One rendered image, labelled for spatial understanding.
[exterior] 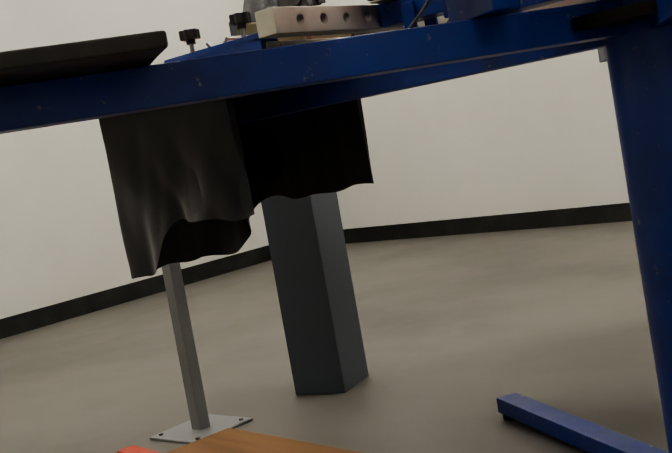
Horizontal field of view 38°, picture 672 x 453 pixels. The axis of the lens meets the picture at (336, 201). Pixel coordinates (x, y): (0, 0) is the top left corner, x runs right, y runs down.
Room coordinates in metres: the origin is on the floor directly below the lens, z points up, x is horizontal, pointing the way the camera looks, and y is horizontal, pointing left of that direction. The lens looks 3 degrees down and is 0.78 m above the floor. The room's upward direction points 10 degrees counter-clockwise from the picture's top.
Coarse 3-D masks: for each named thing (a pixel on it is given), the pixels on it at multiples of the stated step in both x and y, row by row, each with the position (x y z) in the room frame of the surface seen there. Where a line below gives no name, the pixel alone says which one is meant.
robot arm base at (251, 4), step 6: (246, 0) 3.09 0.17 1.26; (252, 0) 3.07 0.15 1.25; (258, 0) 3.06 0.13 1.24; (264, 0) 3.05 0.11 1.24; (270, 0) 3.07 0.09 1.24; (276, 0) 3.07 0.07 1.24; (246, 6) 3.08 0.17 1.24; (252, 6) 3.06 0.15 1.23; (258, 6) 3.05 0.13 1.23; (264, 6) 3.05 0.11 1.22; (270, 6) 3.05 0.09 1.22; (276, 6) 3.06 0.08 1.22; (252, 12) 3.06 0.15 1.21
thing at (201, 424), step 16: (176, 272) 2.86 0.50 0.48; (176, 288) 2.85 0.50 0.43; (176, 304) 2.84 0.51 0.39; (176, 320) 2.85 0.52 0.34; (176, 336) 2.86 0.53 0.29; (192, 336) 2.87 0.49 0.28; (192, 352) 2.86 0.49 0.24; (192, 368) 2.85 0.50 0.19; (192, 384) 2.84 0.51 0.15; (192, 400) 2.85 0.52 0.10; (192, 416) 2.86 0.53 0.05; (208, 416) 2.87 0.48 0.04; (224, 416) 2.95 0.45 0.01; (176, 432) 2.86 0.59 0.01; (192, 432) 2.83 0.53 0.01; (208, 432) 2.80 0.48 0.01
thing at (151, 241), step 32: (128, 128) 2.36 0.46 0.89; (160, 128) 2.28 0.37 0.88; (192, 128) 2.20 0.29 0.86; (224, 128) 2.13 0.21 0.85; (128, 160) 2.37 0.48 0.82; (160, 160) 2.30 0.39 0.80; (192, 160) 2.22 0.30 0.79; (224, 160) 2.15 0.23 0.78; (128, 192) 2.39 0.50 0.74; (160, 192) 2.33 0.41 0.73; (192, 192) 2.24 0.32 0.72; (224, 192) 2.17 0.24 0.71; (128, 224) 2.42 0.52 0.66; (160, 224) 2.34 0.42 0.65
